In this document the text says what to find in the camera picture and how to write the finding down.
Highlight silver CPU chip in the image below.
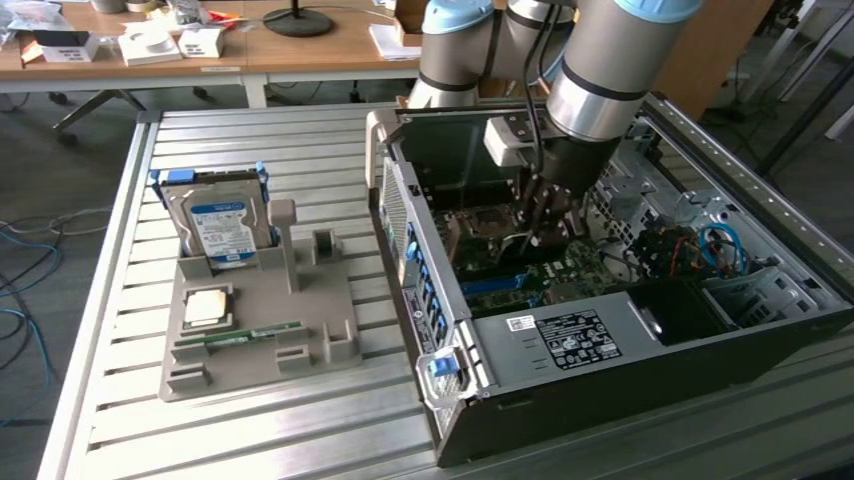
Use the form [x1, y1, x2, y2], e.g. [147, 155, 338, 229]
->
[182, 290, 233, 327]

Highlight stack of white papers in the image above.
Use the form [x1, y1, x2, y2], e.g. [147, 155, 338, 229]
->
[367, 23, 425, 63]

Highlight metal disk bay cage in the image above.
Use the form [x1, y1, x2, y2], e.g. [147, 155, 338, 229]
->
[590, 107, 736, 241]

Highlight green RAM stick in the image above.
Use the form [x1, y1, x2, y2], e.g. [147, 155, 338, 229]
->
[178, 321, 303, 347]

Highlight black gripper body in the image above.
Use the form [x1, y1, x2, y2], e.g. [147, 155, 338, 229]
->
[530, 134, 622, 194]

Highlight hard disk in blue caddy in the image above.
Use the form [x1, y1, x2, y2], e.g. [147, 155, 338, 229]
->
[149, 161, 283, 272]

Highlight white box with tape roll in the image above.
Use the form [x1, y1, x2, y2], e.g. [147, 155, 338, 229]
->
[118, 24, 185, 68]

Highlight grey floor cable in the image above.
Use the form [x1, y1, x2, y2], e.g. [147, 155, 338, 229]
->
[0, 206, 114, 237]

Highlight blue floor cable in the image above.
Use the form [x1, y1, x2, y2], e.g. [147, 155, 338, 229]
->
[0, 219, 63, 427]

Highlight black Nvidia graphics card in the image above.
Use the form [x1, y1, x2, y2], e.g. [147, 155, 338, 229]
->
[457, 229, 546, 274]

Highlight small white cardboard box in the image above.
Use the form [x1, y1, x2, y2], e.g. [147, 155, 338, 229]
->
[178, 26, 226, 59]

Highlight black round lamp base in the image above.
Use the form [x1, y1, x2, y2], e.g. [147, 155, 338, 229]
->
[261, 0, 335, 39]

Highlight red yellow wire bundle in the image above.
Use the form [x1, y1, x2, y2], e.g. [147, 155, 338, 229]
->
[632, 226, 704, 277]

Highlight open black PC case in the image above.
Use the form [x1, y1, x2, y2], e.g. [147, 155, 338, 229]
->
[365, 92, 854, 469]

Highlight blue SATA wire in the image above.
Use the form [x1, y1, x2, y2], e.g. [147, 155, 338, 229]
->
[696, 221, 750, 279]

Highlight white box with black lid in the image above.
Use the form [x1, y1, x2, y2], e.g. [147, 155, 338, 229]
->
[33, 29, 103, 64]

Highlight blue expansion slot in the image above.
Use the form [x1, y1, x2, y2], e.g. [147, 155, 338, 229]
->
[460, 272, 544, 297]

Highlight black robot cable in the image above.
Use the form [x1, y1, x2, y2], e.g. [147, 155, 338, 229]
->
[522, 0, 576, 176]

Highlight metal CPU socket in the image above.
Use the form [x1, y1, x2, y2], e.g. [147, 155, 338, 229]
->
[455, 206, 529, 242]

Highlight grey plastic parts rack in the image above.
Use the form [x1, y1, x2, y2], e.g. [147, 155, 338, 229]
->
[158, 198, 366, 404]

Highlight green Dell motherboard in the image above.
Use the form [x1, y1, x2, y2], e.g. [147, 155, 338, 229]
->
[430, 202, 636, 311]

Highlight brown wooden cabinet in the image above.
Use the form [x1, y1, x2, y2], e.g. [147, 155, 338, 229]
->
[653, 0, 777, 122]

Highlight brown cardboard box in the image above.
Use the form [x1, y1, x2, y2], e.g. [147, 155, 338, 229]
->
[393, 0, 430, 36]

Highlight wooden office desk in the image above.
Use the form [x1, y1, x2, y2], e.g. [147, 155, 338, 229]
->
[0, 0, 429, 146]

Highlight grey power supply unit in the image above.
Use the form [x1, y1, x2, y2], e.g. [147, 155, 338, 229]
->
[469, 291, 670, 390]

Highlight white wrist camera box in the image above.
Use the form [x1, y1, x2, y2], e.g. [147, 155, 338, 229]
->
[482, 115, 546, 169]

